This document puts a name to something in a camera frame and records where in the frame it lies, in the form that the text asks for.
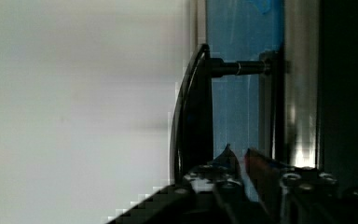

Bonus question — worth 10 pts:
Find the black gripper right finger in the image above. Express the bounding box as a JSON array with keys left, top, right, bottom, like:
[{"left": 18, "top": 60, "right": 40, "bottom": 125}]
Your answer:
[{"left": 244, "top": 147, "right": 339, "bottom": 224}]

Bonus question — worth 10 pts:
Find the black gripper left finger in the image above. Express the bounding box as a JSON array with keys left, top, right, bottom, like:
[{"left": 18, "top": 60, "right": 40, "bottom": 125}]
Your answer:
[{"left": 183, "top": 143, "right": 253, "bottom": 224}]

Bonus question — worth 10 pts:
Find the black toaster oven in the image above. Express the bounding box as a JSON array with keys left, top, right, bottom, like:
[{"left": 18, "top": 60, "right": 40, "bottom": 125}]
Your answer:
[{"left": 170, "top": 0, "right": 358, "bottom": 192}]

